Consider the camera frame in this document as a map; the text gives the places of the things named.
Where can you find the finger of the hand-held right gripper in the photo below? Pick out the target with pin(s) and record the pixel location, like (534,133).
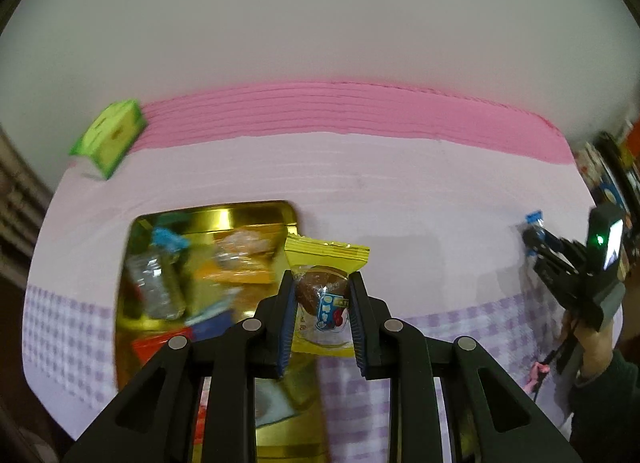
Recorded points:
(537,250)
(555,240)

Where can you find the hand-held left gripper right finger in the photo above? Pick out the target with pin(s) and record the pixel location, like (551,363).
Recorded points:
(360,323)

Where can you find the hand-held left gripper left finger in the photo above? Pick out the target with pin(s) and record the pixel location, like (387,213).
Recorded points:
(286,323)

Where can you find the blue candy packet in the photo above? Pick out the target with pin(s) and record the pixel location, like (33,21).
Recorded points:
(532,218)

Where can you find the yellow-orange snack packet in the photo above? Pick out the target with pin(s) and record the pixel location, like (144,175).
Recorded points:
(230,274)

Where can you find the small yellow snack packet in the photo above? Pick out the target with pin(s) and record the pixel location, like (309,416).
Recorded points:
(325,250)

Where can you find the clear packet of orange snacks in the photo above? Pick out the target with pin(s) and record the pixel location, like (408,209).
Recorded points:
(245,243)

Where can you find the maroon tin box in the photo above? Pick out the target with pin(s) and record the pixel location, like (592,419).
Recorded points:
(220,218)

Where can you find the clear blue-ended brittle packet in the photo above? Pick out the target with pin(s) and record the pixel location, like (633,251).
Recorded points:
(155,283)

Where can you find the red snack packet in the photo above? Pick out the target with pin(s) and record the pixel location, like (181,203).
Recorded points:
(150,348)

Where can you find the person's right forearm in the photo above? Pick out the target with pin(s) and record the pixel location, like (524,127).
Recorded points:
(610,403)

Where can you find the person's right hand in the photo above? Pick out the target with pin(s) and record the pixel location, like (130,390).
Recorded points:
(595,348)

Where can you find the blue box with cup picture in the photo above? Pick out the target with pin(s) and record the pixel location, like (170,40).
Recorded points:
(611,193)

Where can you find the pink and purple checked tablecloth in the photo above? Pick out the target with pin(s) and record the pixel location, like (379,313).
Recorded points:
(400,193)

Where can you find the green tissue pack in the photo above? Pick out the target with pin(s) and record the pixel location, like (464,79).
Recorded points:
(112,135)

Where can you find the radiator pipes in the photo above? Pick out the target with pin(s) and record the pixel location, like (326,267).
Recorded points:
(20,203)

